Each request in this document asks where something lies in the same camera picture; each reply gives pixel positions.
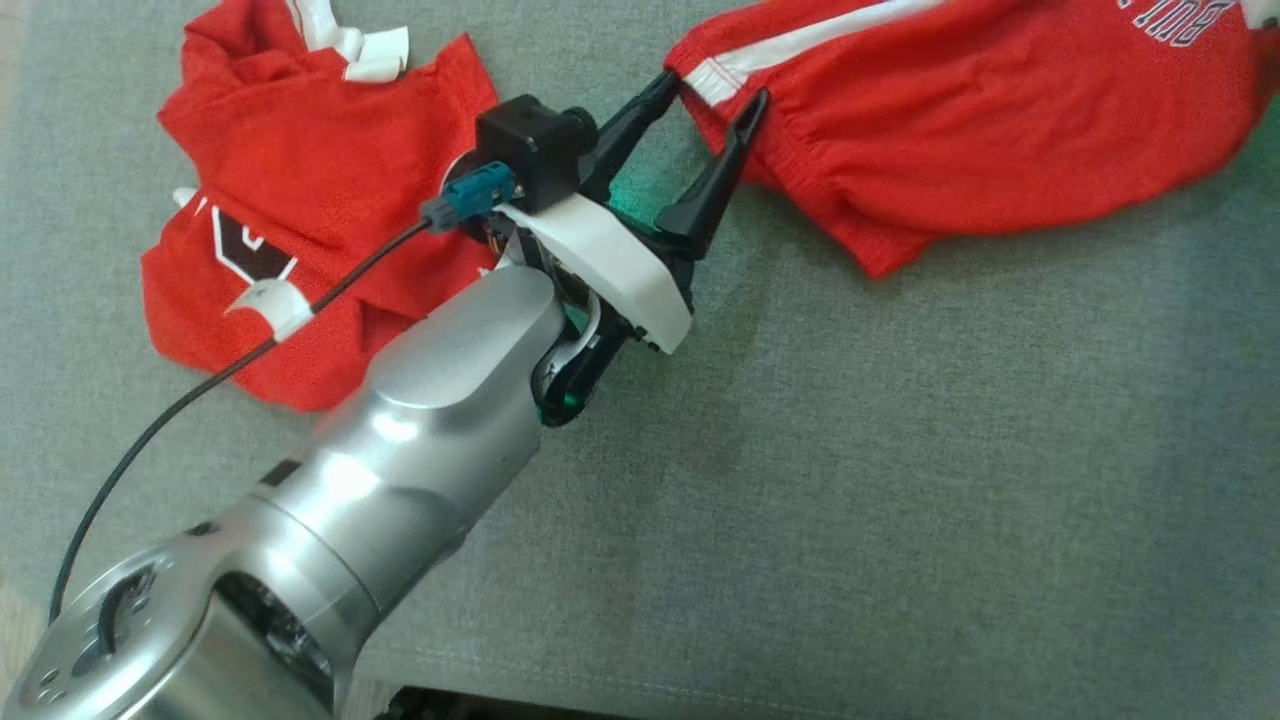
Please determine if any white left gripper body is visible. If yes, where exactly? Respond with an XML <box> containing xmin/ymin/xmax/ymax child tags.
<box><xmin>495</xmin><ymin>190</ymin><xmax>694</xmax><ymax>429</ymax></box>

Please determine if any red Bulls jersey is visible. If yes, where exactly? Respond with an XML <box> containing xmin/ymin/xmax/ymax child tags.
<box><xmin>665</xmin><ymin>0</ymin><xmax>1280</xmax><ymax>279</ymax></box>

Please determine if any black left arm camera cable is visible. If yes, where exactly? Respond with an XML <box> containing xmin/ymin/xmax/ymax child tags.
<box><xmin>48</xmin><ymin>163</ymin><xmax>517</xmax><ymax>626</ymax></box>

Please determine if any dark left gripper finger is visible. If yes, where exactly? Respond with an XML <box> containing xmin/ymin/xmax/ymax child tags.
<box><xmin>579</xmin><ymin>70</ymin><xmax>684</xmax><ymax>203</ymax></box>
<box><xmin>654</xmin><ymin>88</ymin><xmax>772</xmax><ymax>264</ymax></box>

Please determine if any grey fabric sofa seat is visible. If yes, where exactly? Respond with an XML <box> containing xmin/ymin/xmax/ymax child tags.
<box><xmin>0</xmin><ymin>0</ymin><xmax>1280</xmax><ymax>720</ymax></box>

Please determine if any red white-trimmed basketball jersey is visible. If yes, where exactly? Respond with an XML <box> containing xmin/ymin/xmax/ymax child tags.
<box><xmin>140</xmin><ymin>0</ymin><xmax>501</xmax><ymax>413</ymax></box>

